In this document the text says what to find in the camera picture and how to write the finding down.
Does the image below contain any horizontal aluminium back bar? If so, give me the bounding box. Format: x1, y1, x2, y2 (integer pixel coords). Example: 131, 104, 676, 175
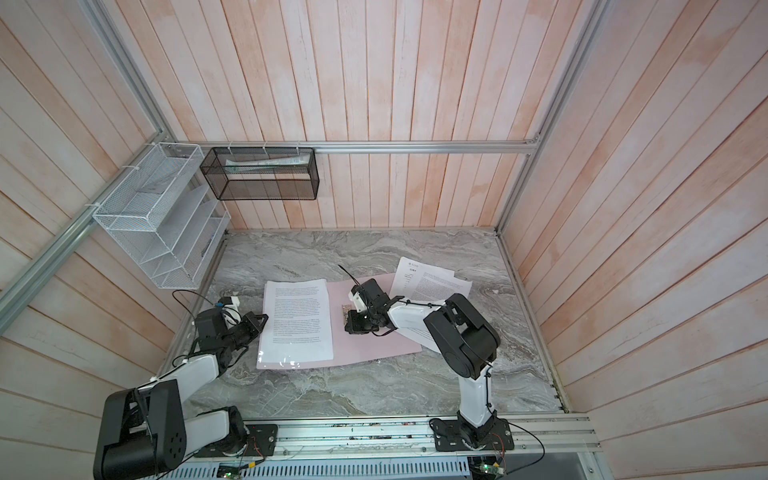
196, 140, 539, 154

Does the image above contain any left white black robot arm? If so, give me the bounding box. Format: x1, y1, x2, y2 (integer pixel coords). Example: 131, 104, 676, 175
93, 302, 269, 479

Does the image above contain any left aluminium frame bar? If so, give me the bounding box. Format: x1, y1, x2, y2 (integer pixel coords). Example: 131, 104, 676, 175
1, 130, 169, 334

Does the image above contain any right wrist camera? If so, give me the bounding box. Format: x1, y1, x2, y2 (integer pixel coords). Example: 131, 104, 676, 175
348, 286, 368, 312

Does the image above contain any white wire mesh shelf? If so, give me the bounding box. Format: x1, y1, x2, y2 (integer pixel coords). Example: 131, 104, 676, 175
94, 143, 230, 290

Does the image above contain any metal folder clip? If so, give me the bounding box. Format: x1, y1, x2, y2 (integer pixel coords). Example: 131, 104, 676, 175
342, 304, 356, 325

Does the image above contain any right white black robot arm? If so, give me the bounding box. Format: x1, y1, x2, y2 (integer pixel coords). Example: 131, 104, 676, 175
344, 278, 508, 451

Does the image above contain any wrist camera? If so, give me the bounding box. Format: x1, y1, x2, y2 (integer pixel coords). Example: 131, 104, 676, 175
217, 296, 241, 321
348, 286, 368, 312

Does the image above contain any white perforated cable duct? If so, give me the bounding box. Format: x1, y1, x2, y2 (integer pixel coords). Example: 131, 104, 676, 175
156, 454, 472, 479

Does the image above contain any right aluminium frame post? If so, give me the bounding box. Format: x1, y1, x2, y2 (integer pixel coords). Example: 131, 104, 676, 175
494, 1, 612, 237

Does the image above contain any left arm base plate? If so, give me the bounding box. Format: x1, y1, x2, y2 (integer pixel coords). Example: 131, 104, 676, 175
238, 423, 278, 458

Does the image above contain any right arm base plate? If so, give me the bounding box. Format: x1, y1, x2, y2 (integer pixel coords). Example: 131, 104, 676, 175
428, 416, 514, 452

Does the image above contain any aluminium front rail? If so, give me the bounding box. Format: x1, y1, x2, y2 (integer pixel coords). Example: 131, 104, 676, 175
247, 412, 601, 461

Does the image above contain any black mesh wall basket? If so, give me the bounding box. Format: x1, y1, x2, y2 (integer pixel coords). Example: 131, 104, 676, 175
200, 146, 320, 201

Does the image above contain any printed paper sheet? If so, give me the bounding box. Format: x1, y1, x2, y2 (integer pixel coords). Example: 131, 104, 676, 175
390, 257, 455, 301
258, 279, 334, 369
389, 262, 472, 352

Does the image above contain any pink file folder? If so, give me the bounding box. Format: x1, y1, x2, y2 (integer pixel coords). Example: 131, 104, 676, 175
257, 280, 422, 371

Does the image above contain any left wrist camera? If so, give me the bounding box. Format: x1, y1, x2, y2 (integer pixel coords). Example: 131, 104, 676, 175
217, 296, 241, 321

